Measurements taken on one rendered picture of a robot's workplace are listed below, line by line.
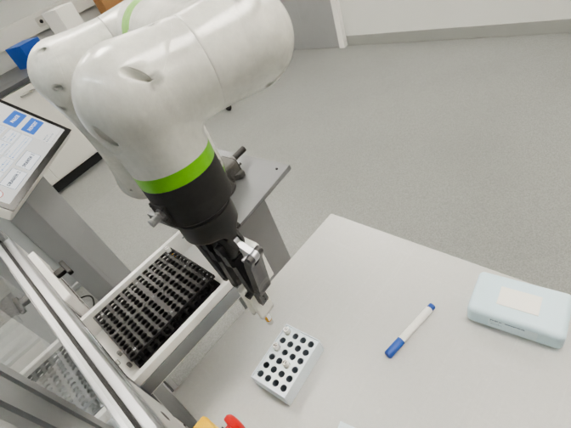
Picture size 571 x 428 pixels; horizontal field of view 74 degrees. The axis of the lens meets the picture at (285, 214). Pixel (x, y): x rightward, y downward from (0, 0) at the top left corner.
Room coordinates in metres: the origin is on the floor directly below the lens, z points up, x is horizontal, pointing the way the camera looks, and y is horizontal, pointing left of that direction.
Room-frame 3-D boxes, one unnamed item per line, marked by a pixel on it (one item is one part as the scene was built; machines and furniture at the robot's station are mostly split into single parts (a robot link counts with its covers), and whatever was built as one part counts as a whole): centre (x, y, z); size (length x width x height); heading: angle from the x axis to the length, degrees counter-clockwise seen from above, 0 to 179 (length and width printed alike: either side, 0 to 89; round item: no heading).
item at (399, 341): (0.36, -0.14, 0.77); 0.14 x 0.02 x 0.02; 115
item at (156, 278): (0.58, 0.33, 0.87); 0.22 x 0.18 x 0.06; 124
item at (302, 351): (0.39, 0.11, 0.78); 0.12 x 0.08 x 0.04; 129
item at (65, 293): (0.77, 0.61, 0.87); 0.29 x 0.02 x 0.11; 34
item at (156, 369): (0.57, 0.34, 0.86); 0.40 x 0.26 x 0.06; 124
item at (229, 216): (0.39, 0.09, 1.16); 0.08 x 0.07 x 0.09; 39
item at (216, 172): (0.38, 0.10, 1.23); 0.12 x 0.09 x 0.06; 129
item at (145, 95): (0.39, 0.09, 1.33); 0.13 x 0.11 x 0.14; 110
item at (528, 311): (0.31, -0.32, 0.78); 0.15 x 0.10 x 0.04; 41
